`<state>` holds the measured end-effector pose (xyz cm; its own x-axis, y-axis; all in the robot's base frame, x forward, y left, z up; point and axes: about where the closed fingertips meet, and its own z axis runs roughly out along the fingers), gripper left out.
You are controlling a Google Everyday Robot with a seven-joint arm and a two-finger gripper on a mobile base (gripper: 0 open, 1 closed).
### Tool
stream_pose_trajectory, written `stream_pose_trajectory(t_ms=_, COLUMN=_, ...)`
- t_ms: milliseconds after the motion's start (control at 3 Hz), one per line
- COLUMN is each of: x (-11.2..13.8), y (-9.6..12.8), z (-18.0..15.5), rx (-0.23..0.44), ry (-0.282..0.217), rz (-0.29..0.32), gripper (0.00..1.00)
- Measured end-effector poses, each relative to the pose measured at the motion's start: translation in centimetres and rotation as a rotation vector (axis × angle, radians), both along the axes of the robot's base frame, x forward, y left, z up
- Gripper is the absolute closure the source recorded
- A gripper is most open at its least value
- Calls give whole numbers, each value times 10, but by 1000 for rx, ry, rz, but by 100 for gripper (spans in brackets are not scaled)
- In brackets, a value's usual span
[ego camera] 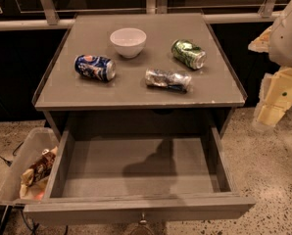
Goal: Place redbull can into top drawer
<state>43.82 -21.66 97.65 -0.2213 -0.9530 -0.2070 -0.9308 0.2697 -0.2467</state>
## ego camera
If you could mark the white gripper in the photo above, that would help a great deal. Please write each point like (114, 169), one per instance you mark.
(287, 39)

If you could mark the silver redbull can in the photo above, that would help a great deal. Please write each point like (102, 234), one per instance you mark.
(167, 79)

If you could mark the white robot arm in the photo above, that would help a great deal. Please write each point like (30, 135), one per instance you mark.
(280, 47)

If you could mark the green soda can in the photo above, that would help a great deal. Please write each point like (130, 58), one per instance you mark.
(188, 53)

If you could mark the grey cabinet with tray top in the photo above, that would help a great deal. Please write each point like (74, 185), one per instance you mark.
(215, 85)

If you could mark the blue pepsi can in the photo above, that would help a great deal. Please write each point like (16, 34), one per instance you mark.
(97, 67)

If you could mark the open grey top drawer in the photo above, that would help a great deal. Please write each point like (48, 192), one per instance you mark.
(104, 179)

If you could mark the metal window railing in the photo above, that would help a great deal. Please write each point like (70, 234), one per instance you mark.
(26, 14)

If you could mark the white ceramic bowl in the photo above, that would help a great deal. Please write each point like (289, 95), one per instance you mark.
(128, 42)

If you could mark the brown snack bag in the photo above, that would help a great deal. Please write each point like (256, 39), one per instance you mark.
(34, 180)

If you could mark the clear plastic bin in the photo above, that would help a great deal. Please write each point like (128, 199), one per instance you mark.
(39, 139)

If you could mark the metal drawer handle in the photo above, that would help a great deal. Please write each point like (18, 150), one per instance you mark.
(142, 227)

